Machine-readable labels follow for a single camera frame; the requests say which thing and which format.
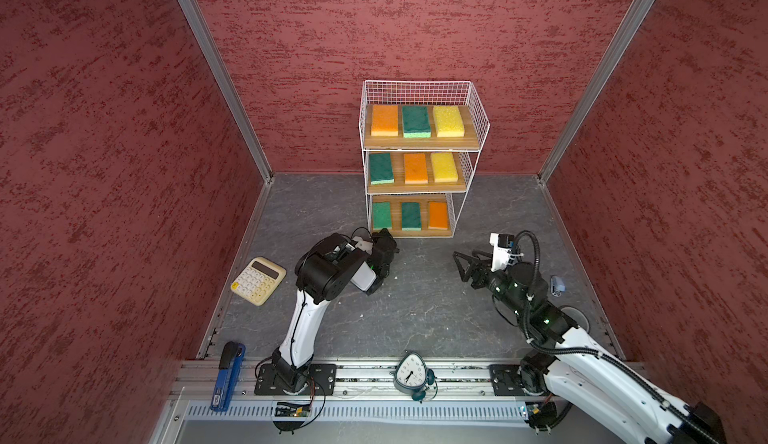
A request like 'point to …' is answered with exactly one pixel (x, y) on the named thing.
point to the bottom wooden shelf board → (424, 200)
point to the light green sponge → (382, 215)
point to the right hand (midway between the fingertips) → (459, 259)
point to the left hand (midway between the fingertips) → (392, 230)
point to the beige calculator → (259, 280)
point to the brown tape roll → (578, 316)
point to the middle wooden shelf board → (399, 185)
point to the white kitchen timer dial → (413, 377)
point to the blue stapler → (229, 374)
